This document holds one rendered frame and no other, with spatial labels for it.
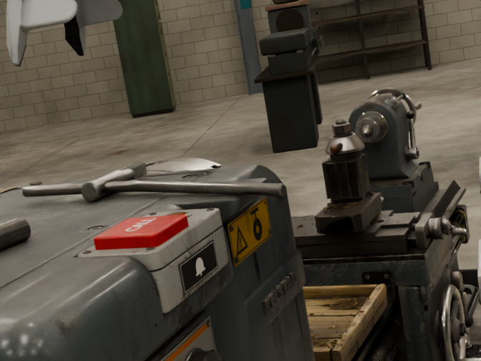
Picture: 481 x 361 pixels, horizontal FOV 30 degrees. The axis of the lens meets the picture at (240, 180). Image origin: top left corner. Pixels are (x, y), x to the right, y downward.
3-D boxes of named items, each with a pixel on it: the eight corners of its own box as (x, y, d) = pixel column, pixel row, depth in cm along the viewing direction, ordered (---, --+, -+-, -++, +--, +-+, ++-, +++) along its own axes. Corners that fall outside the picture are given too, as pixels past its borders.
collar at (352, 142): (358, 152, 174) (356, 137, 174) (320, 156, 177) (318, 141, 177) (368, 144, 181) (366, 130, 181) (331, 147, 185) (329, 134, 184)
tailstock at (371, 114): (414, 215, 223) (398, 99, 217) (338, 219, 231) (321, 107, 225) (435, 185, 249) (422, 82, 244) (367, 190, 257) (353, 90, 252)
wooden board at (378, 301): (343, 375, 136) (339, 350, 135) (137, 373, 150) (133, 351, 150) (389, 304, 163) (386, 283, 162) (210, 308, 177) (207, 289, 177)
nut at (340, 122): (349, 136, 176) (347, 119, 176) (330, 138, 178) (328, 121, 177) (354, 132, 180) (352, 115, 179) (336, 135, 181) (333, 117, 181)
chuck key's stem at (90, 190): (134, 177, 106) (81, 203, 96) (132, 160, 106) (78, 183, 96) (151, 177, 106) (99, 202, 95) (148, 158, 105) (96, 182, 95)
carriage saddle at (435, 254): (429, 286, 169) (425, 255, 168) (207, 292, 188) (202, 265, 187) (454, 238, 196) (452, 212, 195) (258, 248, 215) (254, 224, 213)
